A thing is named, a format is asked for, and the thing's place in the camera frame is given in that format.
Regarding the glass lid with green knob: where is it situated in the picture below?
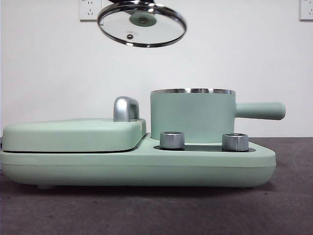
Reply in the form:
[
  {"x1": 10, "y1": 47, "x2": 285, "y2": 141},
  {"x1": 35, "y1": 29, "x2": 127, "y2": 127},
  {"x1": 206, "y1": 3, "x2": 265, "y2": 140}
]
[{"x1": 97, "y1": 0, "x2": 188, "y2": 47}]

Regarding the silver control knob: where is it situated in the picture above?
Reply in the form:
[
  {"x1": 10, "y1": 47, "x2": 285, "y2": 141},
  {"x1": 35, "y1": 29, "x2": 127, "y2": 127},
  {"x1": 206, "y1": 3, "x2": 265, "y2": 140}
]
[
  {"x1": 222, "y1": 133, "x2": 249, "y2": 152},
  {"x1": 159, "y1": 131, "x2": 186, "y2": 150}
]

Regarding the mint green breakfast machine base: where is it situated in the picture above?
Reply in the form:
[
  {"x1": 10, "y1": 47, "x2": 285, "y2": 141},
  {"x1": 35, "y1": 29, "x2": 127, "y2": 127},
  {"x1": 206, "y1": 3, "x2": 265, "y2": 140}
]
[{"x1": 0, "y1": 133, "x2": 277, "y2": 191}]

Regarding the mint green pot with handle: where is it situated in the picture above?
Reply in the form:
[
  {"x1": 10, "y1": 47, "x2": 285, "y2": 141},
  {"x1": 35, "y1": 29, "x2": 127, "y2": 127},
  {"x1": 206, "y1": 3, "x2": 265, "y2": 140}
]
[{"x1": 150, "y1": 88, "x2": 286, "y2": 144}]

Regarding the green hinged cover, silver handle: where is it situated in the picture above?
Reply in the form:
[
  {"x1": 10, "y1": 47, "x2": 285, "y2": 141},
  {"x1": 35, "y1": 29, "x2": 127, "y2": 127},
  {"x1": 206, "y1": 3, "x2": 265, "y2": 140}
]
[{"x1": 1, "y1": 96, "x2": 147, "y2": 153}]

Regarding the white wall socket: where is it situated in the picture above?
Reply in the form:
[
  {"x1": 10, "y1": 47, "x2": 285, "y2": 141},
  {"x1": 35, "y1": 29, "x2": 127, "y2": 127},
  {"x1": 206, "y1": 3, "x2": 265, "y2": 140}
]
[
  {"x1": 79, "y1": 0, "x2": 102, "y2": 23},
  {"x1": 299, "y1": 0, "x2": 313, "y2": 22}
]

